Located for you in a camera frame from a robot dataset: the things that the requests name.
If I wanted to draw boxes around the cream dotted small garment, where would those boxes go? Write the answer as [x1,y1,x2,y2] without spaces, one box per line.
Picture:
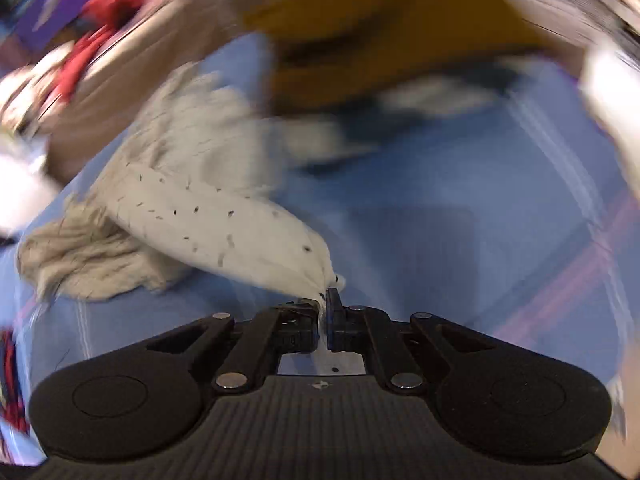
[16,63,342,300]

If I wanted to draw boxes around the brown massage bed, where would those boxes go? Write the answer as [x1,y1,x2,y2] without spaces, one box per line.
[42,0,588,183]

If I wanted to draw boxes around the mustard and navy garment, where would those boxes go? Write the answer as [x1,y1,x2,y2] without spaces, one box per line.
[240,0,551,156]

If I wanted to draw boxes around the blue plaid blanket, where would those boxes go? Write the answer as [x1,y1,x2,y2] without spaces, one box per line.
[1,63,639,479]

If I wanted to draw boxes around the red padded jacket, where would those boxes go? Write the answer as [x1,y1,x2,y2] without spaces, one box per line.
[54,0,144,102]

